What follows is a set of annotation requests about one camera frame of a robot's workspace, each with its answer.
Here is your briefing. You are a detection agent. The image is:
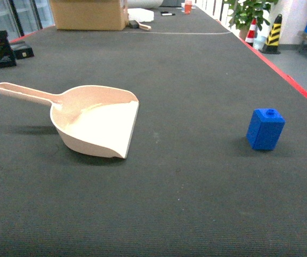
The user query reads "beige plastic dustpan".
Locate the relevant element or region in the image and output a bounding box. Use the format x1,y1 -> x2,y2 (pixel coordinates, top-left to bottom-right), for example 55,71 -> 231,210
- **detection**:
0,82 -> 139,159

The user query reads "blue plastic block part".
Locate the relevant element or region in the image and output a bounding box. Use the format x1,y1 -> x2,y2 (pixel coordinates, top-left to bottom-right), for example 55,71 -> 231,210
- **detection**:
246,108 -> 286,150

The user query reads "white foam block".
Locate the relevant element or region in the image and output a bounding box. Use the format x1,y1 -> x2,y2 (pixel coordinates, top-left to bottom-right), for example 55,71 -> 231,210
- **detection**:
128,8 -> 154,22

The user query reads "black marker pen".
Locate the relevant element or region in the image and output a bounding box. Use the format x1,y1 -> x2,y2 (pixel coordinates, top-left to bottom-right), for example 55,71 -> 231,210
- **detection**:
161,11 -> 175,17

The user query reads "orange bottle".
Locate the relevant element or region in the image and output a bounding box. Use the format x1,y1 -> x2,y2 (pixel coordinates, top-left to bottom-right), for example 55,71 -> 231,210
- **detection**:
184,0 -> 192,14

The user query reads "red white traffic cone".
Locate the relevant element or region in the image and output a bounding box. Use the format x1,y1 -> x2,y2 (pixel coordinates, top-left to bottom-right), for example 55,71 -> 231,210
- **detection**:
245,18 -> 257,47

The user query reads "brown cardboard box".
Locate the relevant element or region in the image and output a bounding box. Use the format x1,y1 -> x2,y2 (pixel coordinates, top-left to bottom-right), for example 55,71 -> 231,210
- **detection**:
49,0 -> 129,31

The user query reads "black yellow traffic bollard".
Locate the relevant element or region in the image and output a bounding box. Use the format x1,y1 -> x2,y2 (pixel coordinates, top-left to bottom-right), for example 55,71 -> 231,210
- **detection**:
259,14 -> 282,54

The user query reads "green potted plant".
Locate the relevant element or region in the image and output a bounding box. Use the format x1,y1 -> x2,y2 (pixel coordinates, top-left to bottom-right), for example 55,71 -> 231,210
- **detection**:
223,0 -> 278,40

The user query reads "flat black box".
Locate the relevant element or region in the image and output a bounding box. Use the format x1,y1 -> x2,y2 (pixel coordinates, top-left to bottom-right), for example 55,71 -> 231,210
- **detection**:
10,41 -> 34,59

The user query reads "wooden handle brush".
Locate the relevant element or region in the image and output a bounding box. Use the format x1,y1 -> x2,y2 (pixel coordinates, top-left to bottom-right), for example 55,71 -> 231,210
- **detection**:
129,20 -> 152,31

